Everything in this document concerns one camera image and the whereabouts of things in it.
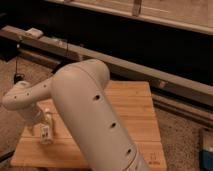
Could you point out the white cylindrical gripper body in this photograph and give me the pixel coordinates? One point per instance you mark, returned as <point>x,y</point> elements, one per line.
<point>31,114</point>

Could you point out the small white bottle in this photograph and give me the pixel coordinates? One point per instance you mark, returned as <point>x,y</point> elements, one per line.
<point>46,129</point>

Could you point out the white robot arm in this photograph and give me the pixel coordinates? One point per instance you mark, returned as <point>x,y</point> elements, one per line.
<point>77,91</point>

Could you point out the small white block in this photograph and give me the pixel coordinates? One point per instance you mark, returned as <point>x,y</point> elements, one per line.
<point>33,32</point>

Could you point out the long wooden beam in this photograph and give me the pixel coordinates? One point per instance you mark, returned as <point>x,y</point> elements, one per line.
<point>171,83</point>

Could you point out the blue box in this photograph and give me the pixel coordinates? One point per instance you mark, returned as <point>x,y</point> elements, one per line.
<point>206,152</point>

